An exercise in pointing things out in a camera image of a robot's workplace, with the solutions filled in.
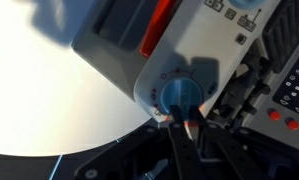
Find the grey toy oven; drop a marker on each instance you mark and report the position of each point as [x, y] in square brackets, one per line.
[246, 62]

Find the blue knob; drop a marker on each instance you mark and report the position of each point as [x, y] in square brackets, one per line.
[182, 92]
[246, 4]

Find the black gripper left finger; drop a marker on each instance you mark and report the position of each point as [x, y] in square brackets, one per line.
[185, 152]

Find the red oven door handle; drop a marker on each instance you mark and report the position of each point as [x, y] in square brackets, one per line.
[156, 26]

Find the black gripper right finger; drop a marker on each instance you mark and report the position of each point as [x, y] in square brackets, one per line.
[225, 157]

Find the round white table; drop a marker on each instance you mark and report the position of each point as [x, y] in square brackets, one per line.
[52, 102]

